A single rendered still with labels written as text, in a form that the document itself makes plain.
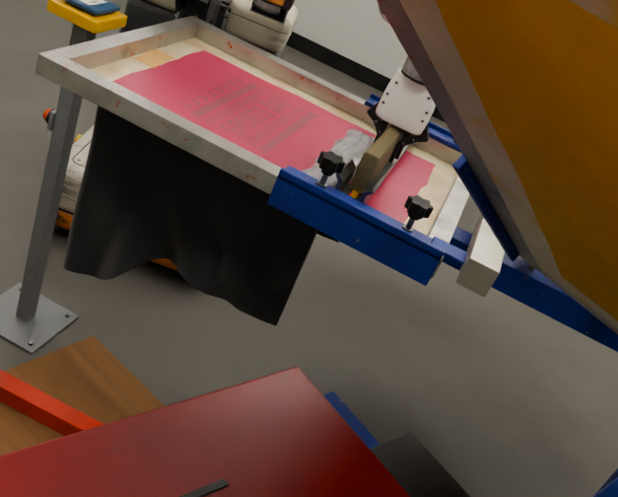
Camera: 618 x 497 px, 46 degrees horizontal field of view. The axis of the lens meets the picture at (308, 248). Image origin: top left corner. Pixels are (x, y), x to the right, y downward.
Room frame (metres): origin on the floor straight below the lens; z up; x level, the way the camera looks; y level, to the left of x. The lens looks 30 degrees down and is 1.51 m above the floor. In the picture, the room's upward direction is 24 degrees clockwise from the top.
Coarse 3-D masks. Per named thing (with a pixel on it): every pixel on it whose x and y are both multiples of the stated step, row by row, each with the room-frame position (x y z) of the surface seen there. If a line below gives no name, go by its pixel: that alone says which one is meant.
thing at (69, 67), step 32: (128, 32) 1.45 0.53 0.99; (160, 32) 1.53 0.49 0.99; (192, 32) 1.68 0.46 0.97; (224, 32) 1.72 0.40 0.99; (64, 64) 1.16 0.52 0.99; (96, 64) 1.29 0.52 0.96; (256, 64) 1.68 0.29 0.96; (288, 64) 1.69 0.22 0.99; (96, 96) 1.15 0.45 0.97; (128, 96) 1.15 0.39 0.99; (320, 96) 1.65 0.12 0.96; (352, 96) 1.66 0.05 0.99; (160, 128) 1.13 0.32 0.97; (192, 128) 1.13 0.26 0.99; (224, 160) 1.11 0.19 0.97; (256, 160) 1.12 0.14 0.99; (448, 160) 1.60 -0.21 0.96; (448, 192) 1.40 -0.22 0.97; (448, 224) 1.20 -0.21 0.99
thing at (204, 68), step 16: (176, 64) 1.48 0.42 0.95; (192, 64) 1.52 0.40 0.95; (208, 64) 1.56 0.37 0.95; (224, 64) 1.60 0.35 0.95; (192, 80) 1.43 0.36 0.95; (208, 80) 1.47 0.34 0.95; (224, 80) 1.51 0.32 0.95; (256, 80) 1.59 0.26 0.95; (288, 96) 1.58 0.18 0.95; (320, 112) 1.57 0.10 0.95; (304, 128) 1.44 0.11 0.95; (320, 128) 1.48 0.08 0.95; (336, 128) 1.51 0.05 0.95; (352, 128) 1.55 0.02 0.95; (320, 144) 1.39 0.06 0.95; (400, 160) 1.49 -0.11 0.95; (416, 160) 1.53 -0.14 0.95; (400, 176) 1.41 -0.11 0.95; (416, 176) 1.45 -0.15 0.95; (416, 192) 1.36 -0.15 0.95
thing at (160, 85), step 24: (144, 72) 1.37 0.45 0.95; (168, 72) 1.42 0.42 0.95; (144, 96) 1.26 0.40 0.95; (168, 96) 1.30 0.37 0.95; (192, 96) 1.35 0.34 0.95; (192, 120) 1.24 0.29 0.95; (240, 144) 1.23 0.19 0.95; (288, 144) 1.32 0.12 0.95; (312, 144) 1.37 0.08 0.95; (384, 192) 1.30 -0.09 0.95; (408, 192) 1.34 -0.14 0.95; (408, 216) 1.24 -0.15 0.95
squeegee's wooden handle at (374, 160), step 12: (384, 132) 1.32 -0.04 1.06; (396, 132) 1.34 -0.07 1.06; (384, 144) 1.25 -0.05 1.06; (372, 156) 1.18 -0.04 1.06; (384, 156) 1.24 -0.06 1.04; (360, 168) 1.18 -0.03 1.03; (372, 168) 1.18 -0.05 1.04; (360, 180) 1.18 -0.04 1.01; (372, 180) 1.21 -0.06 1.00; (360, 192) 1.18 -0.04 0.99
